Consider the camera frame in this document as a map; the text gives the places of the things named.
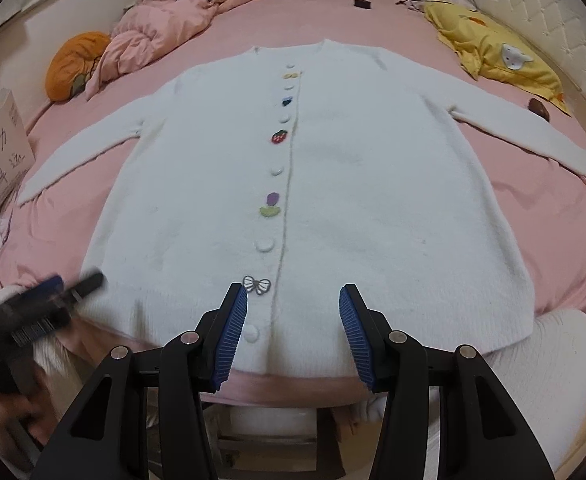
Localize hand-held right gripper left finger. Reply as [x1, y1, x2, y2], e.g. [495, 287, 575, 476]
[38, 282, 250, 480]

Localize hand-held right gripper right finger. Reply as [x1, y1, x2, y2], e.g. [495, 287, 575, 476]
[339, 282, 556, 480]

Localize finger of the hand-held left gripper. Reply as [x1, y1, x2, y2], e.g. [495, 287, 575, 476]
[33, 274, 66, 298]
[70, 271, 106, 301]

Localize white fluffy cardigan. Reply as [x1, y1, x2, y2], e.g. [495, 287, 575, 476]
[17, 39, 586, 378]

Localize person's white ribbed sweater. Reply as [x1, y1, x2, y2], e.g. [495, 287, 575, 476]
[35, 332, 104, 413]

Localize wooden stool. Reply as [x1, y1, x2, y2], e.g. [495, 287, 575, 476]
[213, 405, 346, 480]

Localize person's white pants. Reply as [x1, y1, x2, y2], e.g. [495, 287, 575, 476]
[353, 307, 586, 480]

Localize orange pumpkin pillow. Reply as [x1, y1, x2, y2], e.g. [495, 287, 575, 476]
[45, 31, 112, 102]

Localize pink bed sheet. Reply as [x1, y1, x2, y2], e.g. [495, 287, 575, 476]
[0, 0, 586, 406]

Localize pink duvet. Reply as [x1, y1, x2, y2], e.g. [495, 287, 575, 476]
[85, 0, 278, 101]

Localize yellow printed pillow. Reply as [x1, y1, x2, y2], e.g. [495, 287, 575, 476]
[423, 2, 571, 116]

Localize white padded headboard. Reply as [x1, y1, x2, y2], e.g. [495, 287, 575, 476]
[450, 0, 586, 171]

